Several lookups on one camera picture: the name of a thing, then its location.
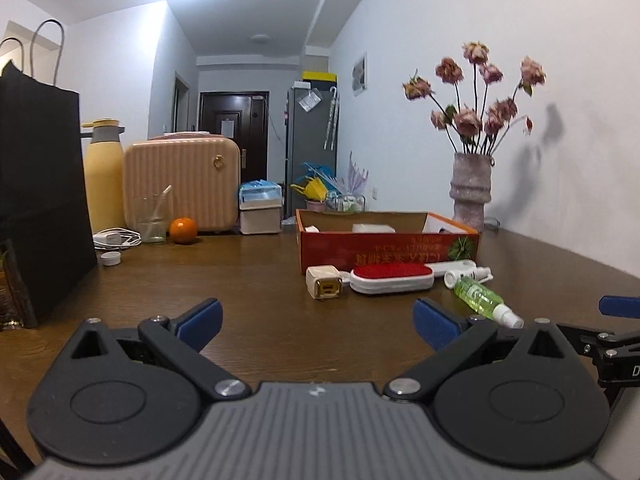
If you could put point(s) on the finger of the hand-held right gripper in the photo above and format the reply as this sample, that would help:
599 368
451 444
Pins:
592 340
620 307

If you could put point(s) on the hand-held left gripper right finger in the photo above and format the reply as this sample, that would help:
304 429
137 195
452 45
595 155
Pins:
437 325

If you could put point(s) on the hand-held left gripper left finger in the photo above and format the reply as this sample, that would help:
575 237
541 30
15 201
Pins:
200 325

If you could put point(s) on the green spray bottle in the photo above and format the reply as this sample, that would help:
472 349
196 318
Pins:
480 297

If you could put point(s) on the white spray bottle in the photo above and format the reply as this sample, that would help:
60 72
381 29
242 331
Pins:
465 276

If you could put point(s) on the red lint brush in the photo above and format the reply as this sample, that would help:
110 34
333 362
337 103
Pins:
390 272

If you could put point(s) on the red cardboard box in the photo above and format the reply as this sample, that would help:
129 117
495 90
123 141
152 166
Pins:
380 255

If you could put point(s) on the white plastic container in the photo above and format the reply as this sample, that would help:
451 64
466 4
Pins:
372 228

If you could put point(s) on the white charger cube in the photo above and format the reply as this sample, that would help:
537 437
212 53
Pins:
324 284

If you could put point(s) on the orange fruit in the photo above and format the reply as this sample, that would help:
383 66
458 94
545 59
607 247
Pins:
182 231

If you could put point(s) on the white bottle cap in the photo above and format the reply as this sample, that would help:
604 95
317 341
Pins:
110 259

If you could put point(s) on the clear drinking glass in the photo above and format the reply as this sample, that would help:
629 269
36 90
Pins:
147 225

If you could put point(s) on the white bin with blue bag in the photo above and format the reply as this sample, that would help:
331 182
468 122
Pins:
260 210

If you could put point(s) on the clear straw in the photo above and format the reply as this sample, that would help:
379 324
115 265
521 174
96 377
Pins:
164 200

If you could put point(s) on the pink ceramic vase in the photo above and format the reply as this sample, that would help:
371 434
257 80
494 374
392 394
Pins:
470 195

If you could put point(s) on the pink ribbed suitcase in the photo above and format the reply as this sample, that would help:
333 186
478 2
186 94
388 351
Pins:
190 185

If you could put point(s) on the clear box of small bottles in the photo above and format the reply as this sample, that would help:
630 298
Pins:
345 205

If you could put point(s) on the pink flower pot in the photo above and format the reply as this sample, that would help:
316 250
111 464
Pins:
315 206

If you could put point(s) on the clear purple plastic wrap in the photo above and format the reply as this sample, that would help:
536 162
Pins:
356 175

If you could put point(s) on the dark brown entrance door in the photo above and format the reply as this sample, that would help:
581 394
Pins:
235 155

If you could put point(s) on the yellow thermos jug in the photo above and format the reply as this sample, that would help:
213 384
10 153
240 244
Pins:
104 180

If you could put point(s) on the yellow watering can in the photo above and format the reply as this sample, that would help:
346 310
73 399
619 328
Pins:
312 189

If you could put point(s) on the blue folding rack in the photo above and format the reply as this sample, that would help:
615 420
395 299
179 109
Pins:
317 170

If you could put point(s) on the paper notice on door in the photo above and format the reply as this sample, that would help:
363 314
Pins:
227 128

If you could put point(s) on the grey refrigerator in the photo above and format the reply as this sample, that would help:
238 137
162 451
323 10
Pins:
307 155

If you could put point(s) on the dried pink roses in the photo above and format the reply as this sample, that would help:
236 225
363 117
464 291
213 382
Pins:
467 117

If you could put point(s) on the black paper bag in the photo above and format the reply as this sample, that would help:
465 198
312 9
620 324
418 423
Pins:
40 185

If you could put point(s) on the dark side doorway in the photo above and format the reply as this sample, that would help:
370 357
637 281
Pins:
181 105

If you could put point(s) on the hanging folded umbrella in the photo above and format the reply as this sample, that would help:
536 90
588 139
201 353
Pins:
331 120

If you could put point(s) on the paper sheet on refrigerator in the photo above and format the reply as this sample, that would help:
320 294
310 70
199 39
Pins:
310 101

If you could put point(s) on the yellow and black box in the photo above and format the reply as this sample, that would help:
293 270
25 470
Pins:
320 79

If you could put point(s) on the small hallway ceiling lamp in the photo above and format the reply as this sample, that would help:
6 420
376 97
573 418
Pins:
260 38

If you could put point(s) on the framed wall picture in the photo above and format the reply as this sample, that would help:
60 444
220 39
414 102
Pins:
359 75

